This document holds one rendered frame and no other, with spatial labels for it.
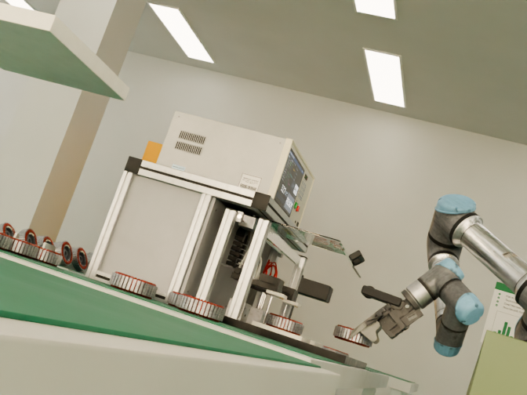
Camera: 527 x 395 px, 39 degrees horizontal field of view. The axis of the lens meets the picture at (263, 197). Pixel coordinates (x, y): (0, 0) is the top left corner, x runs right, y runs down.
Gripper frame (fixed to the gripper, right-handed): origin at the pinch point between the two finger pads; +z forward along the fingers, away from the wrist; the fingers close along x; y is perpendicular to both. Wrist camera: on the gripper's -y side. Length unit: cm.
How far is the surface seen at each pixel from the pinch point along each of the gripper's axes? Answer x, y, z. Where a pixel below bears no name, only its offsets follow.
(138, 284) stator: -53, -33, 30
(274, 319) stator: -3.0, -16.5, 14.5
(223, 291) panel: 17.3, -37.0, 24.7
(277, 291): -0.5, -22.8, 9.4
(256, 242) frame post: -17.5, -33.5, 4.5
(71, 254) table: 93, -113, 82
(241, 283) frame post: -17.8, -26.8, 14.3
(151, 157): 351, -252, 59
